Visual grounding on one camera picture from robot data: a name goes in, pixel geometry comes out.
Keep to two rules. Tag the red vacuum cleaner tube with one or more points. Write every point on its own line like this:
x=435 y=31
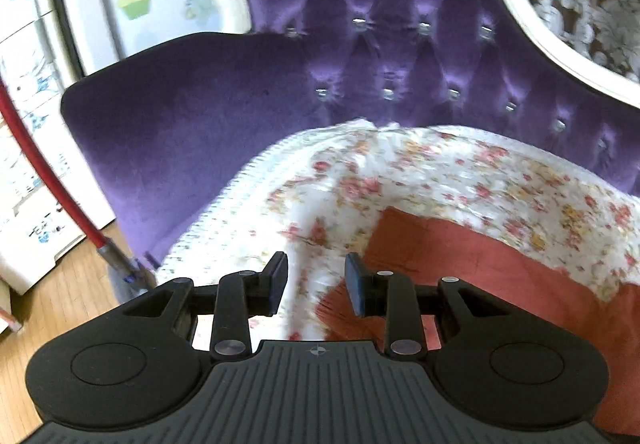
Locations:
x=136 y=276

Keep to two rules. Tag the purple tufted velvet headboard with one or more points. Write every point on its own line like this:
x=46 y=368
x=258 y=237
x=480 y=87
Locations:
x=165 y=130

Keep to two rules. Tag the white floral bed sheet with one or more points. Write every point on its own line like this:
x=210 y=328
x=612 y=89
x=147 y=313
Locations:
x=317 y=195

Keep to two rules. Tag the white patterned wardrobe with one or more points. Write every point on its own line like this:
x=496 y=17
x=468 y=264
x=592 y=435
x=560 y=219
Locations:
x=35 y=229

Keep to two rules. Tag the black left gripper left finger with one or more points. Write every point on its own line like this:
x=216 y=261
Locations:
x=234 y=300

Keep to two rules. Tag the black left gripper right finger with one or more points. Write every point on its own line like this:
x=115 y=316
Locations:
x=402 y=305

